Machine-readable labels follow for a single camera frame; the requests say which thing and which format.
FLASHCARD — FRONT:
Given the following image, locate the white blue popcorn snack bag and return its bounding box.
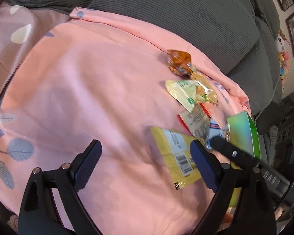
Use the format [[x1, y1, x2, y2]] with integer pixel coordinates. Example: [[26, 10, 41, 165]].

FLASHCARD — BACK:
[[205, 118, 230, 150]]

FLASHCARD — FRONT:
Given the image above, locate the white red-edged snack packet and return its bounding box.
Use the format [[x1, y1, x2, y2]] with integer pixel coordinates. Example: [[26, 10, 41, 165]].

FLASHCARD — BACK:
[[178, 105, 210, 139]]

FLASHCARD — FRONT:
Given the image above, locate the yellow barcode snack packet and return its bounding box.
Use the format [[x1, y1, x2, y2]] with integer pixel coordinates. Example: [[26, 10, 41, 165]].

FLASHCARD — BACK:
[[151, 127, 202, 190]]

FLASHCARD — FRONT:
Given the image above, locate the pale green biscuit snack bag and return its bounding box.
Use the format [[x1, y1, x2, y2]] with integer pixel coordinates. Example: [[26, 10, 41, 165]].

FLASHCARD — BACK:
[[165, 80, 199, 112]]

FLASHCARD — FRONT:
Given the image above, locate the orange brown snack packet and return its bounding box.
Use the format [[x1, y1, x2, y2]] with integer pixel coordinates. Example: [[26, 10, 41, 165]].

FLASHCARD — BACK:
[[167, 49, 196, 77]]

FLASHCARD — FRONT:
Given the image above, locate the tan golden snack packet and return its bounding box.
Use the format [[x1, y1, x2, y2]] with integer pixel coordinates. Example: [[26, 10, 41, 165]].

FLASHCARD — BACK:
[[191, 73, 217, 104]]

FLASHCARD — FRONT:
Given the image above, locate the person's hand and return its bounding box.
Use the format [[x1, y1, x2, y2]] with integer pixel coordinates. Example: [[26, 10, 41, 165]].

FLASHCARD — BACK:
[[220, 201, 284, 230]]

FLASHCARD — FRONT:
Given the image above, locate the green holographic cardboard box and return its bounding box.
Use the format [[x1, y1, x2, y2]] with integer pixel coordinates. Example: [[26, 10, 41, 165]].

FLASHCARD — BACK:
[[226, 111, 262, 209]]

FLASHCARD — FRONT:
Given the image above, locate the plush toys pile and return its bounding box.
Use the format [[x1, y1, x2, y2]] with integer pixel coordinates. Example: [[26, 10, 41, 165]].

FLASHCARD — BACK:
[[276, 29, 290, 86]]

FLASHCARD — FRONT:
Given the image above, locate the grey sofa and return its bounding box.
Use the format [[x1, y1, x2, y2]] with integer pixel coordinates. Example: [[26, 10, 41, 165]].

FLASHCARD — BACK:
[[5, 0, 284, 118]]

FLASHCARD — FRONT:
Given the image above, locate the pink printed blanket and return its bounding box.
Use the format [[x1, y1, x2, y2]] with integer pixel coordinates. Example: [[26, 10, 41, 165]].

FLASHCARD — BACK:
[[0, 8, 250, 234]]

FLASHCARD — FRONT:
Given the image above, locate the mauve leaf pattern blanket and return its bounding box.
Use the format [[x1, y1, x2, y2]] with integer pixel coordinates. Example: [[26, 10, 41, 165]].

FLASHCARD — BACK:
[[0, 2, 69, 92]]

